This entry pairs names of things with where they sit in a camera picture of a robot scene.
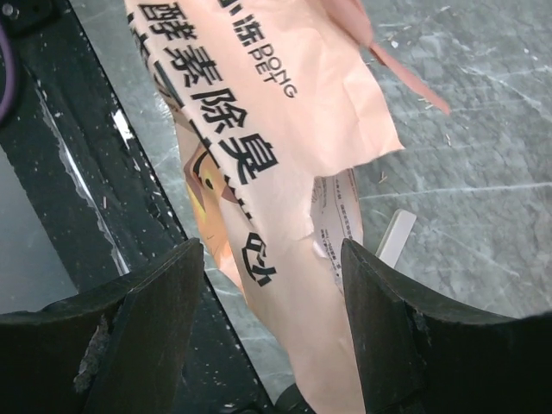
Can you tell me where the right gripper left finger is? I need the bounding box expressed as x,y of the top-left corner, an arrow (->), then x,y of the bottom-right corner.
1,239 -> 204,413

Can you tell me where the pink cat litter bag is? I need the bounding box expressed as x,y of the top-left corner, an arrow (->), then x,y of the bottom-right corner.
125,1 -> 449,413

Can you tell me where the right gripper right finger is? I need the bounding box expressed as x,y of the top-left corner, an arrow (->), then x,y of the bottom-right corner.
341,239 -> 551,413

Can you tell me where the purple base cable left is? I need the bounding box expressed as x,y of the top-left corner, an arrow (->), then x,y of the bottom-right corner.
0,25 -> 18,124

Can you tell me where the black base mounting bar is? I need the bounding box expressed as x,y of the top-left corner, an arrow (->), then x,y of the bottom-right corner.
1,1 -> 273,413

